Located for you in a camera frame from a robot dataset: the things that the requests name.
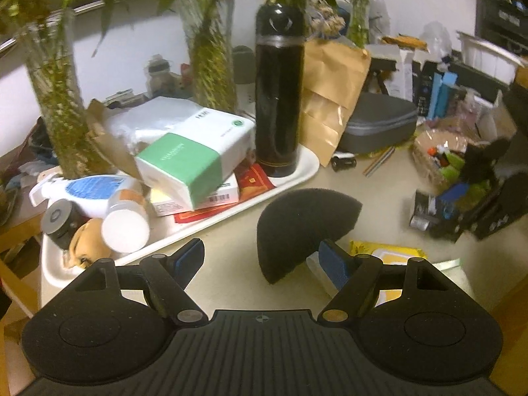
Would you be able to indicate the grey zip case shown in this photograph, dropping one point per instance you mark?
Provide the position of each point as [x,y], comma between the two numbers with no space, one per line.
[379,123]

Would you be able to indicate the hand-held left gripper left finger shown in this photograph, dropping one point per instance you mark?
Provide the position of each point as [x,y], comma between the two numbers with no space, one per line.
[187,260]

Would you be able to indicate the white capped pill bottle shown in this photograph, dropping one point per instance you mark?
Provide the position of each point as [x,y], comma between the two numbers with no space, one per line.
[123,231]

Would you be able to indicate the small dark bottle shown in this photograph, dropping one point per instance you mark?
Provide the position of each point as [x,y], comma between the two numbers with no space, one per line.
[159,76]

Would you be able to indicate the tall blue box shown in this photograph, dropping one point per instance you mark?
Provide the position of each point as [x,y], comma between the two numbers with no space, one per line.
[442,95]

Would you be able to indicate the black shelf unit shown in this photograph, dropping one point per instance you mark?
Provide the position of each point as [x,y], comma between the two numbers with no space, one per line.
[503,8]

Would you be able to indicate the tall white box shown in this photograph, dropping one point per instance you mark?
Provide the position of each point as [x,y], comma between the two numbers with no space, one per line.
[402,70]

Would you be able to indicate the glass vase with bamboo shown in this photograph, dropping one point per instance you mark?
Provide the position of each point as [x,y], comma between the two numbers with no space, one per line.
[359,16]
[210,62]

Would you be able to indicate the crumpled brown paper wrap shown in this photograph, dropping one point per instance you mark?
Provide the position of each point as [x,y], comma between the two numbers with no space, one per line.
[111,140]

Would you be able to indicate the black thermos bottle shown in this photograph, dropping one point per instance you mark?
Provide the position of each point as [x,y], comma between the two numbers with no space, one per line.
[278,103]

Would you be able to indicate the black foam half dome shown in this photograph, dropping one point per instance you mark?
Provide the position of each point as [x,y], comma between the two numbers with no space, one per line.
[297,227]

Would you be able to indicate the green white tissue pack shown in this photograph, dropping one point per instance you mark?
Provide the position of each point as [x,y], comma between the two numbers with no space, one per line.
[181,165]

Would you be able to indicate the black mini tripod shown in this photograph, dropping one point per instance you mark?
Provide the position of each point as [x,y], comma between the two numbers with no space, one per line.
[385,70]

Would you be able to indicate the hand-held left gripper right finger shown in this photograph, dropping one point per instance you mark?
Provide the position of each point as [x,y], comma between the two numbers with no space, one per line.
[335,262]

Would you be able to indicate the grey cylinder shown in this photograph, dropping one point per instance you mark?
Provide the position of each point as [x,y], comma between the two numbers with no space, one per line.
[244,64]

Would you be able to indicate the brown paper bag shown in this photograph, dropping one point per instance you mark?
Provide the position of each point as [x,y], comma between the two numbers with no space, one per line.
[330,90]

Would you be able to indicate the small black object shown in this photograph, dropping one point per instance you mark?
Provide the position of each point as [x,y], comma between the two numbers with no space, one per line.
[344,161]

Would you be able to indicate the white yellow box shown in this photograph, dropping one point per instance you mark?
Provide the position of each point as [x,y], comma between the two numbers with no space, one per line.
[218,198]

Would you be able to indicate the white plastic package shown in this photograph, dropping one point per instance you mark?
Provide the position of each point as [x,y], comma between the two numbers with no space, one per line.
[136,119]

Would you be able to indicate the clear snack bag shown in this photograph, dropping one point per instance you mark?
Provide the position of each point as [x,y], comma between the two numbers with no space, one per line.
[441,148]

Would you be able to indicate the tall black box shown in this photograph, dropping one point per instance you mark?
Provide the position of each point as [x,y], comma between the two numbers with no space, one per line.
[424,88]

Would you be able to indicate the red packet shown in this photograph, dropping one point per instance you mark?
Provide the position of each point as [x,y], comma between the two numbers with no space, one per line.
[251,179]

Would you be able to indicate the white spray bottle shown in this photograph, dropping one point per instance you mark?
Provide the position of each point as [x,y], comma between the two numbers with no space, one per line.
[90,192]

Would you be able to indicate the yellow bag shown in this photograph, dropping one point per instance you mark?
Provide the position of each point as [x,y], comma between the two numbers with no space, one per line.
[406,41]

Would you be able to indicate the dark round jar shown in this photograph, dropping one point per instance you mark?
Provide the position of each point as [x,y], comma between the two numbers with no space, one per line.
[60,222]

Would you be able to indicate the clear plastic bag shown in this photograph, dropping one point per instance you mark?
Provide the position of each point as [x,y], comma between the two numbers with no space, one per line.
[435,35]

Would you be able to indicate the white plastic bin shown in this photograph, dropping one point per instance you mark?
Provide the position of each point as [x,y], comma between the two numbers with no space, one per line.
[491,57]

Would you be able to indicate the glass vase with dried flowers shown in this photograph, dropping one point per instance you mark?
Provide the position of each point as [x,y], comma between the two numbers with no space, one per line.
[62,111]

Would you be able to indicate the white plastic tray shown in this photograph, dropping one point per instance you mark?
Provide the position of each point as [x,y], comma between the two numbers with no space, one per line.
[307,159]

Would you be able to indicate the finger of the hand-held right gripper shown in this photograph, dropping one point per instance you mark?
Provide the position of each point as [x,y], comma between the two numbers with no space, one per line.
[451,194]
[486,159]

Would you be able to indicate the wooden chopsticks pair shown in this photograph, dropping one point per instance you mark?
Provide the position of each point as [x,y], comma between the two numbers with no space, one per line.
[379,161]

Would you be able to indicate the yellow packet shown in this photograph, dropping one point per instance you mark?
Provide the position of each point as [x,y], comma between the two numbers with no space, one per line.
[396,255]

